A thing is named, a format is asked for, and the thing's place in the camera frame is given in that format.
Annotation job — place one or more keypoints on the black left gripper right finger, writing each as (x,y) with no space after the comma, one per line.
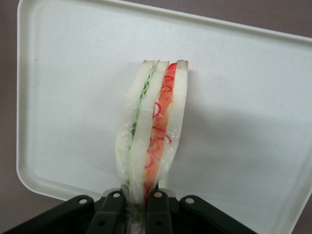
(158,214)

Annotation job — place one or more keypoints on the cream plastic tray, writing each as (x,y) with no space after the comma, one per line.
(73,97)

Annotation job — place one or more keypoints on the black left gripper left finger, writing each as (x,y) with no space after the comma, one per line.
(107,214)

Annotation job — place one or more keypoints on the triangle sandwich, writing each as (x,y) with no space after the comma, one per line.
(146,117)

